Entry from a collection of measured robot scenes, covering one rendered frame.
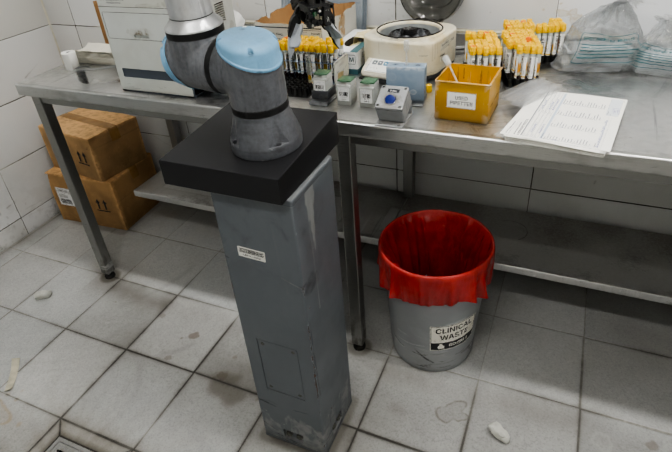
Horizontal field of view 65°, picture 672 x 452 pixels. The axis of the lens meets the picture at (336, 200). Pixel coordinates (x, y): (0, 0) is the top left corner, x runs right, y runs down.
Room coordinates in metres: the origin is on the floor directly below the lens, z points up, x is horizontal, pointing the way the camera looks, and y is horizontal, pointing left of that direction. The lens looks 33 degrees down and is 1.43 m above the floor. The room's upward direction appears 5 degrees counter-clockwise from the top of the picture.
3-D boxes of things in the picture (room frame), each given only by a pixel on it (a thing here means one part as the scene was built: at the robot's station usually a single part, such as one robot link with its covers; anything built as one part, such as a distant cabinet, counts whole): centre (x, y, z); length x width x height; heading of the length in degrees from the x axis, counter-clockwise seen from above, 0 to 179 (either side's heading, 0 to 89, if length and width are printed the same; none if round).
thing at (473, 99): (1.24, -0.35, 0.93); 0.13 x 0.13 x 0.10; 62
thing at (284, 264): (1.02, 0.13, 0.44); 0.20 x 0.20 x 0.87; 64
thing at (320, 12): (1.40, 0.01, 1.14); 0.09 x 0.08 x 0.12; 24
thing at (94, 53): (1.96, 0.79, 0.90); 0.25 x 0.11 x 0.05; 64
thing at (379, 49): (1.59, -0.25, 0.94); 0.30 x 0.24 x 0.12; 145
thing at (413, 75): (1.34, -0.21, 0.92); 0.10 x 0.07 x 0.10; 71
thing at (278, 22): (1.80, 0.05, 0.95); 0.29 x 0.25 x 0.15; 154
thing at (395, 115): (1.24, -0.17, 0.92); 0.13 x 0.07 x 0.08; 154
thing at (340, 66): (1.58, 0.04, 0.91); 0.20 x 0.10 x 0.07; 64
